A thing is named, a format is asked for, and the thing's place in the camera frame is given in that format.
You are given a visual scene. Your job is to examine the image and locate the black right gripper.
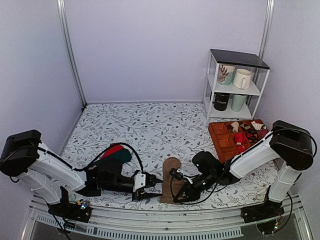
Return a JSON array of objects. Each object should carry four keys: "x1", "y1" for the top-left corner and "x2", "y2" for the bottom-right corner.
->
[{"x1": 174, "y1": 171, "x2": 217, "y2": 203}]

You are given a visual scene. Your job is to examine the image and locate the beige patterned sock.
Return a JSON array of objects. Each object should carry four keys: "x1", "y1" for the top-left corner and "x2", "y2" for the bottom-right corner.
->
[{"x1": 226, "y1": 121, "x2": 240, "y2": 133}]

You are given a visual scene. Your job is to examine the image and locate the white metal shelf rack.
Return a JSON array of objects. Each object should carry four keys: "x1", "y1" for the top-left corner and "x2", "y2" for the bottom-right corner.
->
[{"x1": 203, "y1": 49, "x2": 270, "y2": 120}]

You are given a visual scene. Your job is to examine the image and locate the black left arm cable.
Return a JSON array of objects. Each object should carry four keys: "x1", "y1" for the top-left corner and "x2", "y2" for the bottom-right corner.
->
[{"x1": 37, "y1": 142, "x2": 145, "y2": 175}]

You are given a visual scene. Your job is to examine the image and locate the aluminium corner post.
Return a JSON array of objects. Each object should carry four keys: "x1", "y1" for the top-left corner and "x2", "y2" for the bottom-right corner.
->
[
  {"x1": 258, "y1": 0, "x2": 275, "y2": 59},
  {"x1": 56, "y1": 0, "x2": 88, "y2": 109}
]

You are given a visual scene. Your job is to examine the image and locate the black mug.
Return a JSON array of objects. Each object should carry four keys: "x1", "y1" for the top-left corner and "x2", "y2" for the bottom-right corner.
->
[{"x1": 213, "y1": 92, "x2": 230, "y2": 111}]

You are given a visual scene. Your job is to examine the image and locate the right aluminium corner post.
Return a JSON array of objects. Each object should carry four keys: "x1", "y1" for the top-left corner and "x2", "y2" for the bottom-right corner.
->
[{"x1": 258, "y1": 0, "x2": 275, "y2": 59}]

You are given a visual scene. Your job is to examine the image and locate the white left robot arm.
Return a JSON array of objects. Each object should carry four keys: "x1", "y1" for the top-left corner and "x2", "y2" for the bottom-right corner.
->
[{"x1": 0, "y1": 129, "x2": 162, "y2": 217}]

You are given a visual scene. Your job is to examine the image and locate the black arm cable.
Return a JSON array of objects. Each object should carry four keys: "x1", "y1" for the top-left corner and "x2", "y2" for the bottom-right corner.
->
[
  {"x1": 169, "y1": 127, "x2": 318, "y2": 205},
  {"x1": 37, "y1": 142, "x2": 145, "y2": 175}
]

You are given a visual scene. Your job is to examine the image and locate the tan ribbed sock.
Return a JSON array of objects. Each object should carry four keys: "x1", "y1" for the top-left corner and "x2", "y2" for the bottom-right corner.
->
[{"x1": 159, "y1": 157, "x2": 185, "y2": 204}]

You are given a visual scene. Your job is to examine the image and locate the white ceramic mug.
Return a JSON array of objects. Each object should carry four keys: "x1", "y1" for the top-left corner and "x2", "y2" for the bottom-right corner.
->
[{"x1": 232, "y1": 68, "x2": 252, "y2": 90}]

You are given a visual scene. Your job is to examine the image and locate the purple rolled sock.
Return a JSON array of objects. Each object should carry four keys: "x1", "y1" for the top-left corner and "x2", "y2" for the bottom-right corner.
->
[{"x1": 257, "y1": 129, "x2": 268, "y2": 140}]

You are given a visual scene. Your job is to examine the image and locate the coral pattern mug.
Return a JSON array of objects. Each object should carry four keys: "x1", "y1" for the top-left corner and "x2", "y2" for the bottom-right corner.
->
[{"x1": 217, "y1": 63, "x2": 236, "y2": 86}]

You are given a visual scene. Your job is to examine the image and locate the red rolled sock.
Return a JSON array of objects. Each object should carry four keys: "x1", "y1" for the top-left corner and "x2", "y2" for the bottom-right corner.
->
[{"x1": 234, "y1": 132, "x2": 247, "y2": 153}]

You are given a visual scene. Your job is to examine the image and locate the aluminium front rail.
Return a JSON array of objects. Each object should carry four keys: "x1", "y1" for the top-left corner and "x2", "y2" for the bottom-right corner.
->
[{"x1": 21, "y1": 193, "x2": 313, "y2": 240}]

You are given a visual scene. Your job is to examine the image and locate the orange wooden divider tray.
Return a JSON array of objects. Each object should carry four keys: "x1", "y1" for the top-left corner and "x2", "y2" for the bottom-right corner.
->
[{"x1": 208, "y1": 119, "x2": 268, "y2": 163}]

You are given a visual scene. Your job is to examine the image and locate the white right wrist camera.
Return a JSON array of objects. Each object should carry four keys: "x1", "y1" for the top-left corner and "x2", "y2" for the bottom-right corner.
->
[{"x1": 182, "y1": 175, "x2": 193, "y2": 185}]

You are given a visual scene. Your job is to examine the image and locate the floral patterned table mat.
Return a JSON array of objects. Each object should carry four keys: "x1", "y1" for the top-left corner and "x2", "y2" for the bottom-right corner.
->
[{"x1": 61, "y1": 103, "x2": 278, "y2": 211}]

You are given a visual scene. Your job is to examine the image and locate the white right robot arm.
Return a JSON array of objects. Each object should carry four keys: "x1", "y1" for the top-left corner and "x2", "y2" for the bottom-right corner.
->
[{"x1": 169, "y1": 120, "x2": 318, "y2": 218}]

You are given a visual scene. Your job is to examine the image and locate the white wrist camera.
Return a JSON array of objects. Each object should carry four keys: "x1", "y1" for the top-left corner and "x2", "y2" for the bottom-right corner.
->
[
  {"x1": 182, "y1": 175, "x2": 193, "y2": 185},
  {"x1": 132, "y1": 172, "x2": 146, "y2": 193}
]

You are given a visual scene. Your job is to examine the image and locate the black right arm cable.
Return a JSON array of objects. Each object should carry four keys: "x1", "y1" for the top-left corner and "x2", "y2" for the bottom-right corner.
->
[{"x1": 169, "y1": 127, "x2": 318, "y2": 205}]

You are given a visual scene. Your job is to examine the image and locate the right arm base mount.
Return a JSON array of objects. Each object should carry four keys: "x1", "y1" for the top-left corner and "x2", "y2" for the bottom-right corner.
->
[{"x1": 240, "y1": 194, "x2": 284, "y2": 223}]

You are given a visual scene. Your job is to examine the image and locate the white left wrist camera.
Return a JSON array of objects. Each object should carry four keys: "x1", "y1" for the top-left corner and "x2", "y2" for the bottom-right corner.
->
[{"x1": 132, "y1": 172, "x2": 146, "y2": 193}]

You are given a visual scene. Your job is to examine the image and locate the red and green sock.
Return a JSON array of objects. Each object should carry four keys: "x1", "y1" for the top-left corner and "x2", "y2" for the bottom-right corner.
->
[{"x1": 100, "y1": 143, "x2": 132, "y2": 164}]

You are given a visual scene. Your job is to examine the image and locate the left aluminium corner post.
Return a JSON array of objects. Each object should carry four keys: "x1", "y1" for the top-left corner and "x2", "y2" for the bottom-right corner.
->
[{"x1": 56, "y1": 0, "x2": 88, "y2": 109}]

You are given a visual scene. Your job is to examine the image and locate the brown argyle sock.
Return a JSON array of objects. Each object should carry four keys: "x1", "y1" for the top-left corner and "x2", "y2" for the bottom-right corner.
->
[{"x1": 239, "y1": 121, "x2": 258, "y2": 144}]

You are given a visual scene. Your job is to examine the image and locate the pale green cup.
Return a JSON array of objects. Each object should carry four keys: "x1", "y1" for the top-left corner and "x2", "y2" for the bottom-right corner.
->
[{"x1": 231, "y1": 94, "x2": 247, "y2": 112}]

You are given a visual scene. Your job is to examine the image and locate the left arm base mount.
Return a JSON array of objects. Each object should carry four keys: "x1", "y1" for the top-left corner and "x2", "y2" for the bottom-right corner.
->
[{"x1": 48, "y1": 191, "x2": 92, "y2": 223}]

